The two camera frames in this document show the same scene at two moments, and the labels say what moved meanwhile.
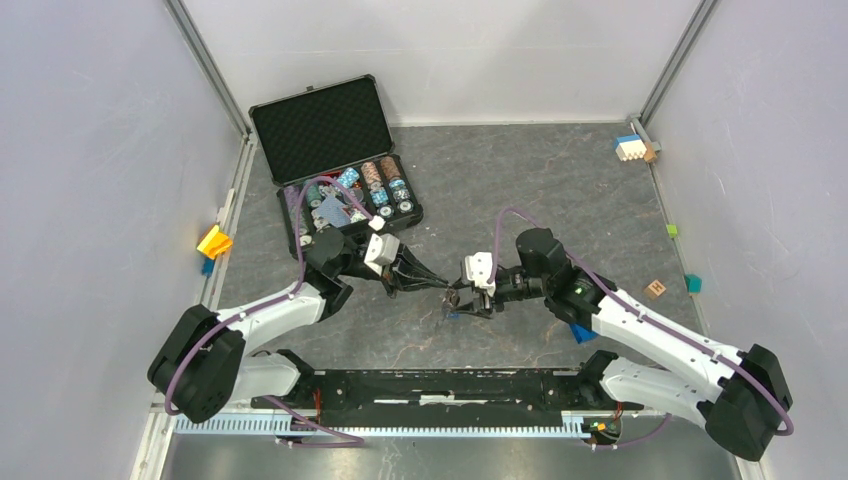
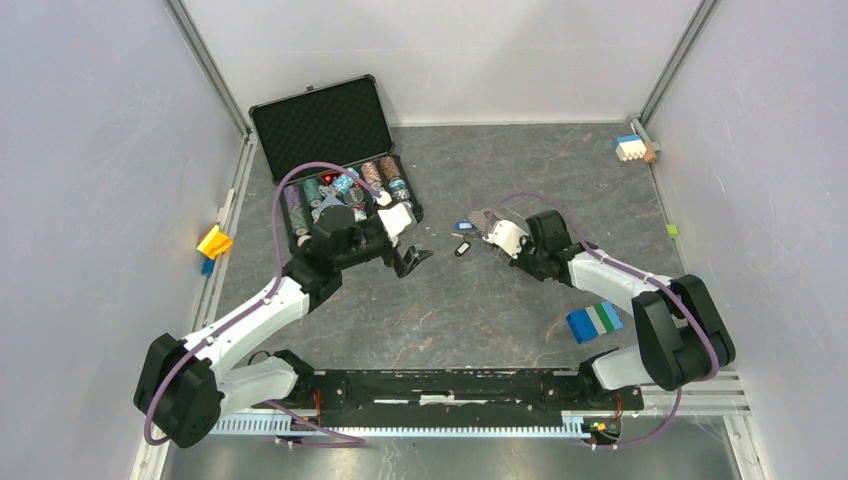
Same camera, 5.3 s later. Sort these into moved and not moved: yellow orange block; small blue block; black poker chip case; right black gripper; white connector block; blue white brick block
Moved: right black gripper; white connector block
Not moved: small blue block; yellow orange block; black poker chip case; blue white brick block
